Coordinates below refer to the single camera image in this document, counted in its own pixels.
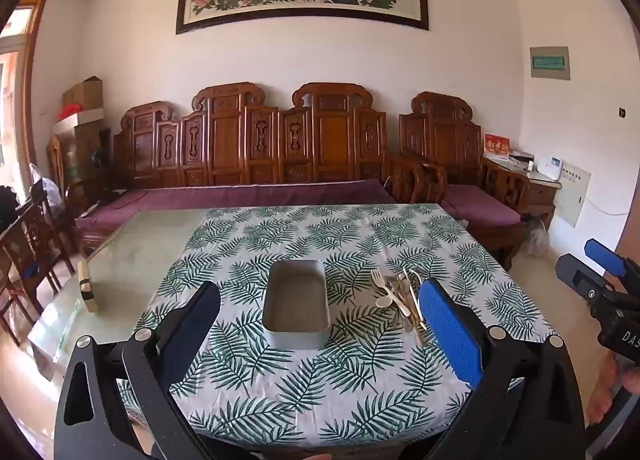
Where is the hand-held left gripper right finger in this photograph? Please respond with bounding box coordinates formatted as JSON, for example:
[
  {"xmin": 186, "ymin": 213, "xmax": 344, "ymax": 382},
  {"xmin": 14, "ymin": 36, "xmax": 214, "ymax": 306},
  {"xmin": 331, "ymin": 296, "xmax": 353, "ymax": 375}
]
[{"xmin": 417, "ymin": 277, "xmax": 586, "ymax": 460}]

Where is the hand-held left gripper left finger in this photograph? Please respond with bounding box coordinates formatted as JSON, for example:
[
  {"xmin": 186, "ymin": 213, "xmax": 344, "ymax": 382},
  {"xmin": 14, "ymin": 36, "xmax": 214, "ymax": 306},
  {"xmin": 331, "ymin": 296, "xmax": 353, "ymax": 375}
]
[{"xmin": 54, "ymin": 281, "xmax": 251, "ymax": 460}]

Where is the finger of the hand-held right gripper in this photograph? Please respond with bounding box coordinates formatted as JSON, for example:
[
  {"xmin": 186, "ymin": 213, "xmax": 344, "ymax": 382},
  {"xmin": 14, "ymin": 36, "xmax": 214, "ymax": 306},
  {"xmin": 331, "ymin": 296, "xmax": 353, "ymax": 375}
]
[
  {"xmin": 584, "ymin": 239, "xmax": 629, "ymax": 279},
  {"xmin": 555, "ymin": 253, "xmax": 617, "ymax": 303}
]

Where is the brown wooden chopstick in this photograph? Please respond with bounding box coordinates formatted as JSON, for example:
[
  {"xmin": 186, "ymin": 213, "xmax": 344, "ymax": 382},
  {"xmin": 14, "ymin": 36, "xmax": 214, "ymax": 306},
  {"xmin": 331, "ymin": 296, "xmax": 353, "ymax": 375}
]
[
  {"xmin": 409, "ymin": 271, "xmax": 427, "ymax": 332},
  {"xmin": 402, "ymin": 267, "xmax": 420, "ymax": 323}
]

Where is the large white plastic spoon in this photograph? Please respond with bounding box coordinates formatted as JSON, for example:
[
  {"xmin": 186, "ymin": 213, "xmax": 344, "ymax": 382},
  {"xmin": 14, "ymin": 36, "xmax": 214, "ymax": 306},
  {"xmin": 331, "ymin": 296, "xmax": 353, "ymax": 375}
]
[{"xmin": 376, "ymin": 281, "xmax": 408, "ymax": 311}]

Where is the white plastic fork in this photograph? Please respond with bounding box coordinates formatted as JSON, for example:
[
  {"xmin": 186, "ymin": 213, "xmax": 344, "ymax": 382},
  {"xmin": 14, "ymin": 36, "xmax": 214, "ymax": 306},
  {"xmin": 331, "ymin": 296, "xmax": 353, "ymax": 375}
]
[{"xmin": 371, "ymin": 267, "xmax": 411, "ymax": 315}]

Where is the rectangular metal tray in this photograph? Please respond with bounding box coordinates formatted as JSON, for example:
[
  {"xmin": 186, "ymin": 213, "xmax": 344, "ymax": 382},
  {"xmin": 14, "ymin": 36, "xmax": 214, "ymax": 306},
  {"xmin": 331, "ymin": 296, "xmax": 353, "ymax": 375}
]
[{"xmin": 261, "ymin": 259, "xmax": 331, "ymax": 350}]

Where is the person's right hand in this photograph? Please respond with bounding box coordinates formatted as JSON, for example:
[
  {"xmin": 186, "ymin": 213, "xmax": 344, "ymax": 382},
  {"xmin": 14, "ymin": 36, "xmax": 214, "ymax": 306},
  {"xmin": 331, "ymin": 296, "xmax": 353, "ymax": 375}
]
[{"xmin": 586, "ymin": 354, "xmax": 640, "ymax": 427}]

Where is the grey bag on floor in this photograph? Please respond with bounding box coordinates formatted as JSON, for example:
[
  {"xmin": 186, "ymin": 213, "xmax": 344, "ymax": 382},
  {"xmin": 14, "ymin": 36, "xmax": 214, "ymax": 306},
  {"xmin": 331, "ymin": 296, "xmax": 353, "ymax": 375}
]
[{"xmin": 522, "ymin": 215, "xmax": 549, "ymax": 259}]

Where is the grey metal panel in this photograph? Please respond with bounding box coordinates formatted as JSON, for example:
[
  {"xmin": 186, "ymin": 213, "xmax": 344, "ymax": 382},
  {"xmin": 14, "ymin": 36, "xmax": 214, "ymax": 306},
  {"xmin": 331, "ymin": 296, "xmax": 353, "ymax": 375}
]
[{"xmin": 552, "ymin": 164, "xmax": 592, "ymax": 228}]

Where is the wooden side table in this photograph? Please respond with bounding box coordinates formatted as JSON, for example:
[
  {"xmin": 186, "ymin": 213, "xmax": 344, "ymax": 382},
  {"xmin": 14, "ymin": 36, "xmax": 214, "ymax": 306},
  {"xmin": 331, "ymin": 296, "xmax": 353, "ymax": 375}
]
[{"xmin": 482, "ymin": 155, "xmax": 563, "ymax": 232}]

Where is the white desktop device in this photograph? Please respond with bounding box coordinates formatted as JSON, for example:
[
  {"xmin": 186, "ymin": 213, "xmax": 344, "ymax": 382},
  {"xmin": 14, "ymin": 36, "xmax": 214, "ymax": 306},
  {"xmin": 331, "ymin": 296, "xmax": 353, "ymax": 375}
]
[{"xmin": 531, "ymin": 155, "xmax": 564, "ymax": 183}]

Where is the purple armchair cushion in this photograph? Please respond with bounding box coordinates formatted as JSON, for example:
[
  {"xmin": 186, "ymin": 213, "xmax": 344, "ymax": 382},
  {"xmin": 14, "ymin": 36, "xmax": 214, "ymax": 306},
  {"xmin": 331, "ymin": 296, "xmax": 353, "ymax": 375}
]
[{"xmin": 440, "ymin": 184, "xmax": 523, "ymax": 228}]

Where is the green leaf print tablecloth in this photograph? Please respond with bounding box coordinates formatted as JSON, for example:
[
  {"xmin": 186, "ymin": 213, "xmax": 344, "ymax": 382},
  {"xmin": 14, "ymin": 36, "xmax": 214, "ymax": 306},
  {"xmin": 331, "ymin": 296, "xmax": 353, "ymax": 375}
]
[{"xmin": 117, "ymin": 203, "xmax": 556, "ymax": 453}]

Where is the red card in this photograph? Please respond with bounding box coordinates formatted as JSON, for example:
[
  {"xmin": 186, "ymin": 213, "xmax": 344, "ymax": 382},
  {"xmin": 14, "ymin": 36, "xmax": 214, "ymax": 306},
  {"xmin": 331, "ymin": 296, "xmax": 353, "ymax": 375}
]
[{"xmin": 483, "ymin": 133, "xmax": 512, "ymax": 161}]

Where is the wooden dining chair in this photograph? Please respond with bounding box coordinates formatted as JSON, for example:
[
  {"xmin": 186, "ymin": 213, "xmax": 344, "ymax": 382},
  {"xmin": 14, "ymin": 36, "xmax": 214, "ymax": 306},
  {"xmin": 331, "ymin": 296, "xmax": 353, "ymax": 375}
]
[{"xmin": 0, "ymin": 179, "xmax": 77, "ymax": 343}]

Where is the carved wooden armchair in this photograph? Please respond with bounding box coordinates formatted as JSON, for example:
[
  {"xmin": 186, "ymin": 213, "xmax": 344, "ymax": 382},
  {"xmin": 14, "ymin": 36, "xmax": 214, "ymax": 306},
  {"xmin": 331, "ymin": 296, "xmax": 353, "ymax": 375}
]
[{"xmin": 385, "ymin": 92, "xmax": 532, "ymax": 271}]

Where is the carved wooden sofa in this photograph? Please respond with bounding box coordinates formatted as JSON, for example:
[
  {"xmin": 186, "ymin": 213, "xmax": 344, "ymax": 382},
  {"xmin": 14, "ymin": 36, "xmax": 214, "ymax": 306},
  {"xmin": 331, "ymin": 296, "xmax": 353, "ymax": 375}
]
[{"xmin": 112, "ymin": 82, "xmax": 401, "ymax": 241}]

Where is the white plastic bag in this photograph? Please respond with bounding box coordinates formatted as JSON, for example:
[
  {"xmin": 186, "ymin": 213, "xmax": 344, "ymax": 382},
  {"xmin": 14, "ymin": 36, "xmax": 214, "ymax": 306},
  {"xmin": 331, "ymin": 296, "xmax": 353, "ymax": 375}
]
[{"xmin": 27, "ymin": 163, "xmax": 64, "ymax": 207}]

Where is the white cardboard box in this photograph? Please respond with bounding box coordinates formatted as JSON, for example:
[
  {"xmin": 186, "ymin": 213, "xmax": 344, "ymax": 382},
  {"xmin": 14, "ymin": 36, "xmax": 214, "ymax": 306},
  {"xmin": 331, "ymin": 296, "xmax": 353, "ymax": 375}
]
[{"xmin": 54, "ymin": 108, "xmax": 106, "ymax": 138}]

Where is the brown cardboard box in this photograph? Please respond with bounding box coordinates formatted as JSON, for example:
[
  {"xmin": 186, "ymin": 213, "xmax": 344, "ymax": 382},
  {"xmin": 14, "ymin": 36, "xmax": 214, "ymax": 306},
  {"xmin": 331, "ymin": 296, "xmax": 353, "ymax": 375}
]
[{"xmin": 62, "ymin": 76, "xmax": 104, "ymax": 112}]

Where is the white wall cable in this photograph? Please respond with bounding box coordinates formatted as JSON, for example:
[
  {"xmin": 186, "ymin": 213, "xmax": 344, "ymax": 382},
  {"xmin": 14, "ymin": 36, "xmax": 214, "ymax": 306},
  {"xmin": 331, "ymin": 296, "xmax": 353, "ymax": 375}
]
[{"xmin": 585, "ymin": 194, "xmax": 632, "ymax": 217}]

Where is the wall box with green label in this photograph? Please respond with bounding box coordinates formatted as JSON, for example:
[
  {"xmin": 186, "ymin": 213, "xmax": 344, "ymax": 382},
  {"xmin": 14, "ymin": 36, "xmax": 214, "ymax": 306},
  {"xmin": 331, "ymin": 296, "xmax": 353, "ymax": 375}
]
[{"xmin": 529, "ymin": 45, "xmax": 572, "ymax": 82}]

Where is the wooden door frame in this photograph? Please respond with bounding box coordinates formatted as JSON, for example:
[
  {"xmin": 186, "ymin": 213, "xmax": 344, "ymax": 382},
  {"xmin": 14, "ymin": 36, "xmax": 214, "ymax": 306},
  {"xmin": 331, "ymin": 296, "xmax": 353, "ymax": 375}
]
[{"xmin": 0, "ymin": 0, "xmax": 51, "ymax": 193}]

